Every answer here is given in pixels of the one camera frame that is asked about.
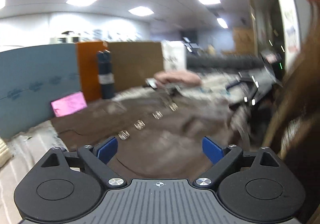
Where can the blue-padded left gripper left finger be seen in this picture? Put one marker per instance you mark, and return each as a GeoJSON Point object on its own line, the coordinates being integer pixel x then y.
{"type": "Point", "coordinates": [95, 160]}

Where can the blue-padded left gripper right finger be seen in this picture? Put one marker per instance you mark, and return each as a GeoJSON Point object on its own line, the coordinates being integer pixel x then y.
{"type": "Point", "coordinates": [225, 160]}

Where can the brown leather jacket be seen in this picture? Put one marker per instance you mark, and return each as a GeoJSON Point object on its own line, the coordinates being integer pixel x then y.
{"type": "Point", "coordinates": [159, 135]}

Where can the pink-screen smartphone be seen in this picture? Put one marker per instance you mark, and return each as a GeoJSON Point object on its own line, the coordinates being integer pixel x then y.
{"type": "Point", "coordinates": [69, 104]}

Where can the dark blue bottle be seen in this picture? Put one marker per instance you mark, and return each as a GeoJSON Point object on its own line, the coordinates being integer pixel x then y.
{"type": "Point", "coordinates": [105, 75]}

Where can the blue cardboard box right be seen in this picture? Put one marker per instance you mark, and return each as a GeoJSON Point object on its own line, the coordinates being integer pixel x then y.
{"type": "Point", "coordinates": [31, 78]}

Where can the brown cardboard box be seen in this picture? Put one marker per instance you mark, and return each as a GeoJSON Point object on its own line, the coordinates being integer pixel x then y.
{"type": "Point", "coordinates": [134, 62]}

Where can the orange cardboard box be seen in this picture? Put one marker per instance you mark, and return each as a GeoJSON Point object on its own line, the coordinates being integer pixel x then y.
{"type": "Point", "coordinates": [88, 68]}

